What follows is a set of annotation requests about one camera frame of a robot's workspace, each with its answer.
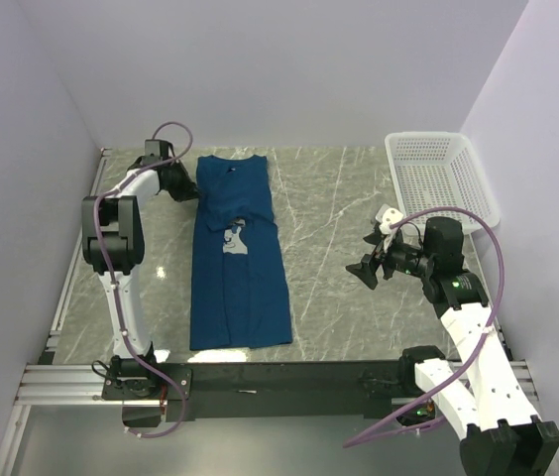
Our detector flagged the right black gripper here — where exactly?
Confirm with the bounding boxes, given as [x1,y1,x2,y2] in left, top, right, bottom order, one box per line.
[346,228,435,290]

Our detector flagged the white perforated plastic basket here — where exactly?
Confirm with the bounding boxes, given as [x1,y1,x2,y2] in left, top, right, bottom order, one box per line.
[385,132,501,228]

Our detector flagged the blue t-shirt with print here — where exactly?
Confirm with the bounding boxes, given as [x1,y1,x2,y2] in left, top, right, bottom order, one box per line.
[189,156,292,351]

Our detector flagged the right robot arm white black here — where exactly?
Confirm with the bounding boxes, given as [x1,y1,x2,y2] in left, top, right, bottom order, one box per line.
[344,206,559,475]

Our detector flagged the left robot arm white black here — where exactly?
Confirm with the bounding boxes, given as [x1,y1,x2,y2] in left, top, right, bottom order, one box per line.
[81,139,199,401]

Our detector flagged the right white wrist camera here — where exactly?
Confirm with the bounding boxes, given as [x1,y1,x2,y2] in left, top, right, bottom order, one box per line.
[375,204,404,252]

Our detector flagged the aluminium frame rail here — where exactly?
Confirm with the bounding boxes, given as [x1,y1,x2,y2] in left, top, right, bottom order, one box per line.
[0,147,559,476]

